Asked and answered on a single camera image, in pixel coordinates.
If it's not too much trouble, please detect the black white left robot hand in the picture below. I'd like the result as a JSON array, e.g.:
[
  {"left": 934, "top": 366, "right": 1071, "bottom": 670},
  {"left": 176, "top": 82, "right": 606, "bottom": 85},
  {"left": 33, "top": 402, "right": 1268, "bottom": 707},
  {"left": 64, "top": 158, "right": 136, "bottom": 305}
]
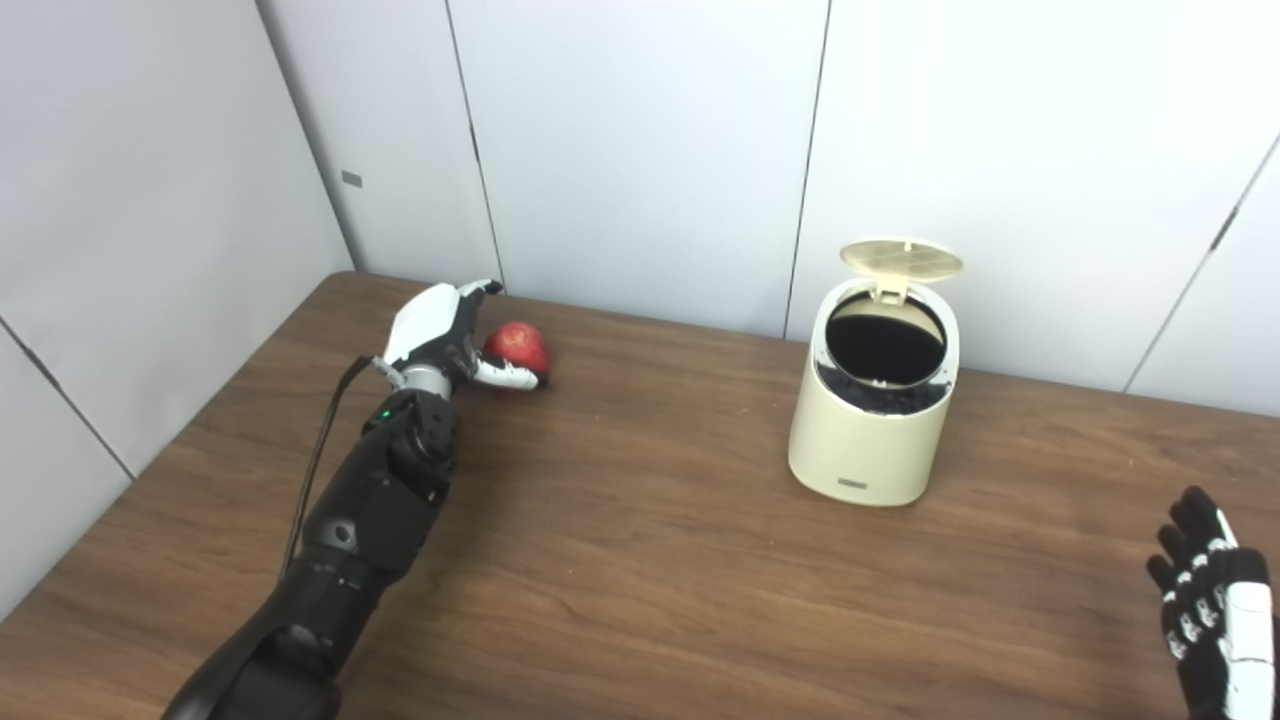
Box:
[{"left": 382, "top": 279, "right": 546, "bottom": 393}]

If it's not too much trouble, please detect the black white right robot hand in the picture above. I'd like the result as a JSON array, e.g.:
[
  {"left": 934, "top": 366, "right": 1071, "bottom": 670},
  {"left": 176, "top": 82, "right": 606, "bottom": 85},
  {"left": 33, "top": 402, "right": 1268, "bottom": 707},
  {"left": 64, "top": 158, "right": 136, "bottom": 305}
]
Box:
[{"left": 1146, "top": 486, "right": 1280, "bottom": 720}]

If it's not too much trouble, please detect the red apple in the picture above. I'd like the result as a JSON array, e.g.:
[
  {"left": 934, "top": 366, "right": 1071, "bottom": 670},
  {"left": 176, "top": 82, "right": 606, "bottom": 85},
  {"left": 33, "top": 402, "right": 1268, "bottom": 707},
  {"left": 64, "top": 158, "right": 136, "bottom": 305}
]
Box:
[{"left": 484, "top": 321, "right": 551, "bottom": 391}]

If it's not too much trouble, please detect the cream round bin lid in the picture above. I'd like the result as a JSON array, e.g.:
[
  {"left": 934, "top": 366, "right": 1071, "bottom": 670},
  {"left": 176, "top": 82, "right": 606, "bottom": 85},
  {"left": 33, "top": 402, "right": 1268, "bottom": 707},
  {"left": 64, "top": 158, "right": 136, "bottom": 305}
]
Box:
[{"left": 839, "top": 237, "right": 965, "bottom": 301}]

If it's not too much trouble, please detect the cream-colored bin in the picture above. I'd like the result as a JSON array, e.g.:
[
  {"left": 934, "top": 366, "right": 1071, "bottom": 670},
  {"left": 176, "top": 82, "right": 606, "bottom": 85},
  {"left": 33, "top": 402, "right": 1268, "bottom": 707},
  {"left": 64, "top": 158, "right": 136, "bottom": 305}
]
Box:
[{"left": 788, "top": 275, "right": 961, "bottom": 508}]

